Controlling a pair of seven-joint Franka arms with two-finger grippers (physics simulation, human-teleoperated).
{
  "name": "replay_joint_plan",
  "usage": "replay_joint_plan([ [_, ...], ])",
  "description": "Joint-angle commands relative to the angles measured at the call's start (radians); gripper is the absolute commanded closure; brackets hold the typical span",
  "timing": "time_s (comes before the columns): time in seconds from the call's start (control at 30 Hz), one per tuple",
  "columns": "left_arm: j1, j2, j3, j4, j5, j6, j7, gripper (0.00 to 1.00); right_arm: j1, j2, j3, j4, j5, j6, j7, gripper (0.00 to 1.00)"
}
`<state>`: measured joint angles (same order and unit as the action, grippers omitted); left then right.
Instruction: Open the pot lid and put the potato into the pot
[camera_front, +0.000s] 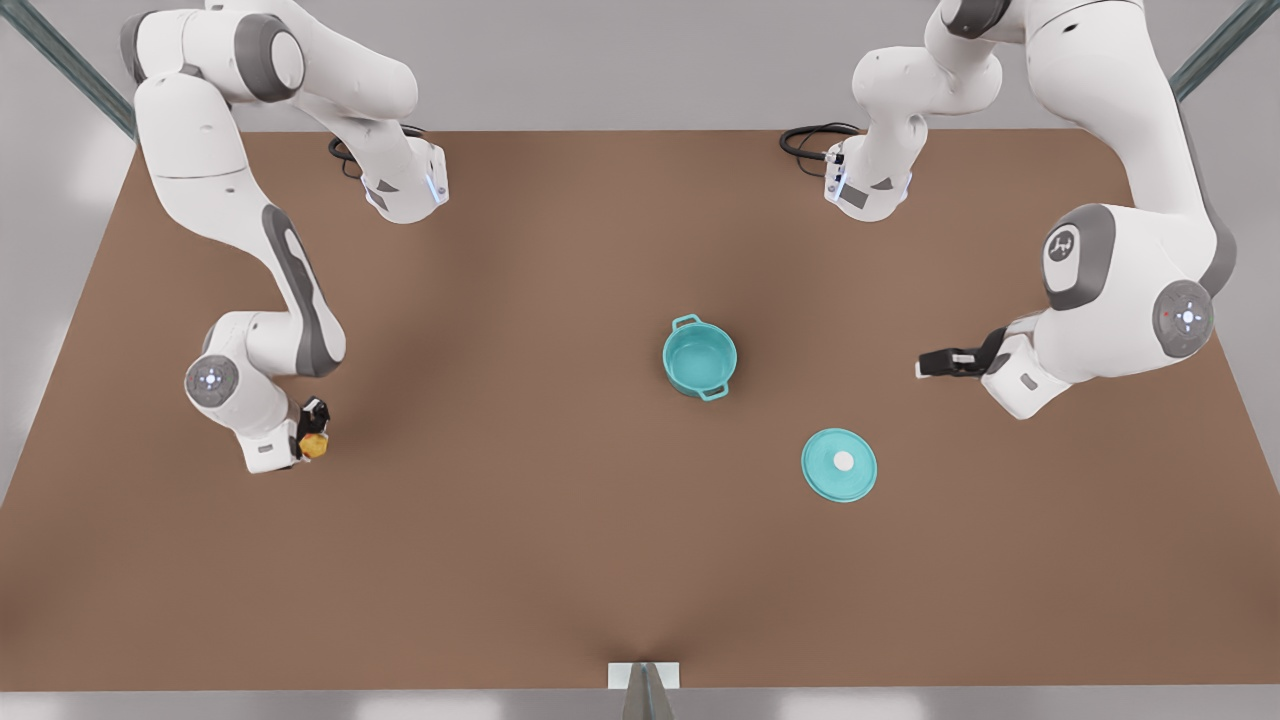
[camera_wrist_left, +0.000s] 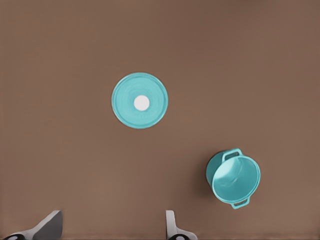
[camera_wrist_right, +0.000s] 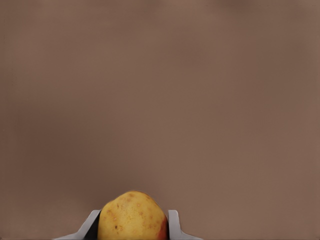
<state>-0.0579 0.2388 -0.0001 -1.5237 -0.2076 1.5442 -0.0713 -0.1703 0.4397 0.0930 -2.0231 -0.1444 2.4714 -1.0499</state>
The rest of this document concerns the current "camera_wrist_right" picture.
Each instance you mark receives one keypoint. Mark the yellow potato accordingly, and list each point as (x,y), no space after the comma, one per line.
(131,218)

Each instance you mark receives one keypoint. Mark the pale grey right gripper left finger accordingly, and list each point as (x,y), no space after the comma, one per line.
(85,228)

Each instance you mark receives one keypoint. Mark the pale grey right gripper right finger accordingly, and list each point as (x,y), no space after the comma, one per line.
(175,226)

